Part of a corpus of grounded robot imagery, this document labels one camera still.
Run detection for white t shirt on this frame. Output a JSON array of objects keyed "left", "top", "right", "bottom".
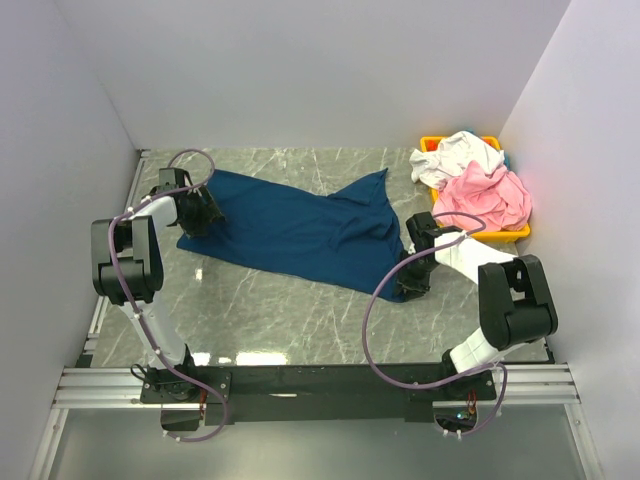
[{"left": 409, "top": 131, "right": 505, "bottom": 191}]

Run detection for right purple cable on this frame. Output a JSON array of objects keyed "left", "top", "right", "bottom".
[{"left": 360, "top": 210, "right": 509, "bottom": 439}]

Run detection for yellow plastic bin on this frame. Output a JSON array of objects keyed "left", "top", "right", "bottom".
[{"left": 420, "top": 136, "right": 531, "bottom": 244}]

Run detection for pink t shirt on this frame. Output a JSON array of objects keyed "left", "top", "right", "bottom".
[{"left": 432, "top": 161, "right": 532, "bottom": 232}]

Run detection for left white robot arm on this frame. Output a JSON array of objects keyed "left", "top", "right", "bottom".
[{"left": 91, "top": 167, "right": 224, "bottom": 402}]

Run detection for purple cable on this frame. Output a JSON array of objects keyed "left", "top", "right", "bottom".
[
  {"left": 360, "top": 210, "right": 509, "bottom": 439},
  {"left": 108, "top": 147, "right": 232, "bottom": 445}
]

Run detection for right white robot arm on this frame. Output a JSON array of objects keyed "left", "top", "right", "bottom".
[{"left": 394, "top": 212, "right": 558, "bottom": 399}]

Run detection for dark blue t shirt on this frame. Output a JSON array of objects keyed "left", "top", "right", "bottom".
[{"left": 177, "top": 170, "right": 403, "bottom": 294}]

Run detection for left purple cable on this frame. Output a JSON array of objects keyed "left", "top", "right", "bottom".
[{"left": 108, "top": 147, "right": 232, "bottom": 445}]

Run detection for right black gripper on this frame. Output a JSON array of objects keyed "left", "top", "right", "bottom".
[{"left": 392, "top": 250, "right": 437, "bottom": 302}]

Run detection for black base beam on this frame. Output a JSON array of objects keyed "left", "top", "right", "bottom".
[{"left": 140, "top": 364, "right": 497, "bottom": 430}]

